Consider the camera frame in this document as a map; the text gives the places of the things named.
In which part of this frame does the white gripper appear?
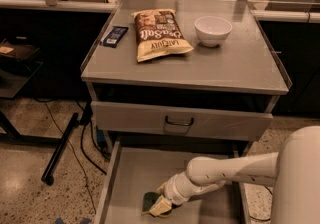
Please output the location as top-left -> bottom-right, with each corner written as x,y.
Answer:
148,172 -> 199,217

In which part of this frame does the green yellow sponge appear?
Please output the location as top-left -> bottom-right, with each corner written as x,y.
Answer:
141,192 -> 160,216

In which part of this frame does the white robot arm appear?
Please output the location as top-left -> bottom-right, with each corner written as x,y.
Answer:
148,126 -> 320,224

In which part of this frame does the open grey middle drawer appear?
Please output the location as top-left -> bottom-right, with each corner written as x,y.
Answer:
94,136 -> 251,224

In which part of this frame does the grey top drawer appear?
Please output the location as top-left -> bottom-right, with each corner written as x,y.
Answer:
91,101 -> 272,141

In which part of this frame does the grey metal drawer cabinet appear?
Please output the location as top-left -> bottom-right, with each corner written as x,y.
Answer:
82,0 -> 290,155

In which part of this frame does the black stand leg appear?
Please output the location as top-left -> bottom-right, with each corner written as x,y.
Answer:
41,113 -> 78,186

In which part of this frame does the brown sea salt chip bag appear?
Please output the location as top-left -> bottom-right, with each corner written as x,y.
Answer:
131,9 -> 193,63

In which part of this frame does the white bowl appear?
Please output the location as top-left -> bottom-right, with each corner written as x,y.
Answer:
194,16 -> 233,47

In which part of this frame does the dark side shelf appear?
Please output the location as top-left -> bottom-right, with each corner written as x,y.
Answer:
0,38 -> 42,99

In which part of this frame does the black drawer handle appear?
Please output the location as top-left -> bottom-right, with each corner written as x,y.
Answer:
165,116 -> 194,127

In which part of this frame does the black floor cable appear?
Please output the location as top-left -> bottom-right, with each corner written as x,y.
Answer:
33,97 -> 111,216

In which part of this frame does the black cable by drawer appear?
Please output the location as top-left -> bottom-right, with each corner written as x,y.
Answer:
249,184 -> 274,222

